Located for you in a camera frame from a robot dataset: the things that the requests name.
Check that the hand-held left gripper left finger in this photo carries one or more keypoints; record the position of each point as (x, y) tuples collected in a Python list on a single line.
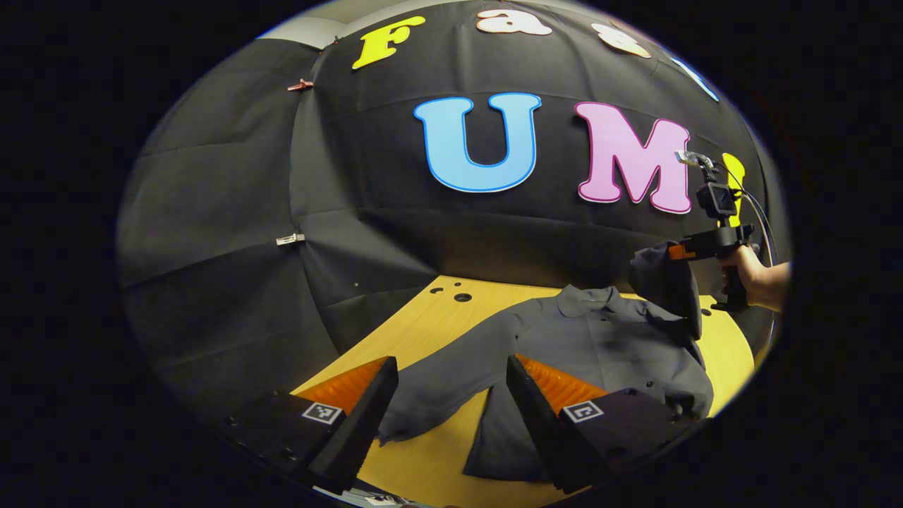
[(360, 430)]

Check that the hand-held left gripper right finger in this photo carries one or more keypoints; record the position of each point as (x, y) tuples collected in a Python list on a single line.
[(540, 423)]

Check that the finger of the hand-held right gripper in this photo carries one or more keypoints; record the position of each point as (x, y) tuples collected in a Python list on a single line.
[(679, 251)]

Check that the grey button shirt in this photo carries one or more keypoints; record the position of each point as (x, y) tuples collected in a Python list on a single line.
[(600, 339)]

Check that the silver metal clip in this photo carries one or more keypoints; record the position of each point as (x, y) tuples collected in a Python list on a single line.
[(290, 239)]

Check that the black backdrop cloth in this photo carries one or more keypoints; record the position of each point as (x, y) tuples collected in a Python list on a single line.
[(247, 212)]

